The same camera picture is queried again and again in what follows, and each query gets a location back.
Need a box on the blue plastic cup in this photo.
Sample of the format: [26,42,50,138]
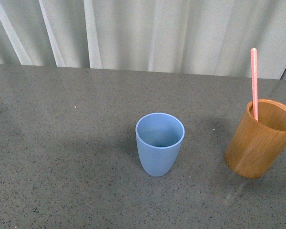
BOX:
[135,113,185,177]

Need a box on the bamboo chopstick holder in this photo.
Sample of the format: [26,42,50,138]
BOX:
[225,99,286,178]

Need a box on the white curtain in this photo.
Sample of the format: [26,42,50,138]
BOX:
[0,0,286,80]

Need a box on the pink chopstick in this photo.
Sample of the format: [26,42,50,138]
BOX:
[250,48,258,120]

